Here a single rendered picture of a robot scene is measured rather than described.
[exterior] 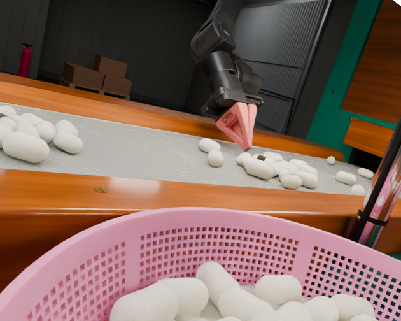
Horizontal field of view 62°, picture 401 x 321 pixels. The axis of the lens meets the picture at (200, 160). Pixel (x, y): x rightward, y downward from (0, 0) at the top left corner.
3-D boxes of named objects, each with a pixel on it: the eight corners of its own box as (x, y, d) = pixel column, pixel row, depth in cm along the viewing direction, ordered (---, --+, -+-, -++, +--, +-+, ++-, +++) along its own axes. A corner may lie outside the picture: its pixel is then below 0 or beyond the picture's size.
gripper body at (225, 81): (265, 105, 61) (253, 74, 65) (223, 95, 55) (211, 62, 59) (243, 125, 66) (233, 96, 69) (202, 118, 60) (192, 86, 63)
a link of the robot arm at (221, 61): (195, 62, 66) (215, 42, 63) (218, 74, 71) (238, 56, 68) (204, 89, 63) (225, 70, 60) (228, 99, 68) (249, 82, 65)
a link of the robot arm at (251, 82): (189, 45, 70) (218, 18, 65) (225, 65, 78) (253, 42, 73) (199, 92, 66) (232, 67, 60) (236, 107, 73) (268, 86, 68)
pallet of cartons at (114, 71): (121, 97, 706) (129, 64, 689) (131, 106, 622) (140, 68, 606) (58, 81, 648) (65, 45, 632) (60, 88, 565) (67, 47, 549)
